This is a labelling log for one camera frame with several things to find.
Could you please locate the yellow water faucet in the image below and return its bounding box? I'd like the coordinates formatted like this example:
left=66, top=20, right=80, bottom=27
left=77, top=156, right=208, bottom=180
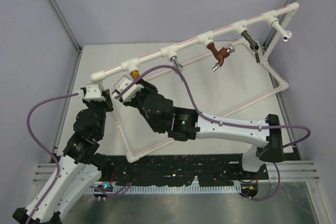
left=130, top=70, right=140, bottom=80

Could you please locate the white chrome-tipped faucet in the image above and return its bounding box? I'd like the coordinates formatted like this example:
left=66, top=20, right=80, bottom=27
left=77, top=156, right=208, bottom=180
left=271, top=21, right=292, bottom=42

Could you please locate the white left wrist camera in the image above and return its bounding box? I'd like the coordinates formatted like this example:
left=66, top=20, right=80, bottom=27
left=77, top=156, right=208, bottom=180
left=77, top=84, right=103, bottom=102

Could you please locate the aluminium frame post left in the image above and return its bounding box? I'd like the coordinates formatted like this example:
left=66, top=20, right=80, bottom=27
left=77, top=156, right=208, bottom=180
left=30, top=0, right=83, bottom=53

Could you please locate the dark grey lever faucet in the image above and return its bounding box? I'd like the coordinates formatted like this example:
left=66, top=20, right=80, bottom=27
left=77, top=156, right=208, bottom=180
left=241, top=30, right=260, bottom=63

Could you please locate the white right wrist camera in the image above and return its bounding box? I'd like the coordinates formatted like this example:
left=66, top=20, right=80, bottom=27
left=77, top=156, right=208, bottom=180
left=111, top=75, right=143, bottom=103

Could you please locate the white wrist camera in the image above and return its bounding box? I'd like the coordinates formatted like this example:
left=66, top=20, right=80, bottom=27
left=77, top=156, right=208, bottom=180
left=111, top=75, right=143, bottom=103
left=77, top=84, right=103, bottom=102

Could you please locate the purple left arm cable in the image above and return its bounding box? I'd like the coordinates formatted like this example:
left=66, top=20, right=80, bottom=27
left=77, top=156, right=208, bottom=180
left=27, top=92, right=134, bottom=224

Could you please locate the brown water faucet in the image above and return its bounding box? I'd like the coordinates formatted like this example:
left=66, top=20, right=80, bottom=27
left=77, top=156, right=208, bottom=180
left=207, top=42, right=235, bottom=71

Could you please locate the aluminium frame post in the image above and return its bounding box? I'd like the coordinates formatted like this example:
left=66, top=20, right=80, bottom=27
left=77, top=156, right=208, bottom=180
left=30, top=0, right=83, bottom=53
left=262, top=0, right=313, bottom=49

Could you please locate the white PVC pipe frame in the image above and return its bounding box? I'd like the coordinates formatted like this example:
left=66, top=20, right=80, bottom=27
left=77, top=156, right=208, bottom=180
left=89, top=2, right=300, bottom=163

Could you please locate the aluminium front rail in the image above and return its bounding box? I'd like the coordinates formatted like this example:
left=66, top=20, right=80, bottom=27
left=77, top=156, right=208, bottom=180
left=33, top=160, right=320, bottom=185

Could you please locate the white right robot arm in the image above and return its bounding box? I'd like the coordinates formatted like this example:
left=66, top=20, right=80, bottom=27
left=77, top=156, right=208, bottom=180
left=115, top=79, right=285, bottom=179

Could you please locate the white slotted cable duct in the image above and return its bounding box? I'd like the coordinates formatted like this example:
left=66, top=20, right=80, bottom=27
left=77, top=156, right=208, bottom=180
left=89, top=184, right=242, bottom=196

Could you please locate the chrome lever faucet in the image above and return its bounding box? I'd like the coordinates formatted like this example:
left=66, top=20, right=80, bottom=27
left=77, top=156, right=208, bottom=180
left=170, top=56, right=183, bottom=71

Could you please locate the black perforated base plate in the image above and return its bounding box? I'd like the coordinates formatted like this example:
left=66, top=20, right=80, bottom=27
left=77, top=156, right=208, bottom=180
left=100, top=154, right=269, bottom=187

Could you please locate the aluminium frame post right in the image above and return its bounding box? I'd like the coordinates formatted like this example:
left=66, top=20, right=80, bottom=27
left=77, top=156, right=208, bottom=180
left=262, top=0, right=313, bottom=49

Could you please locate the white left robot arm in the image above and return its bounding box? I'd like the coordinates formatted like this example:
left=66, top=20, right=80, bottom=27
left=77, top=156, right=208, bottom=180
left=13, top=84, right=113, bottom=223

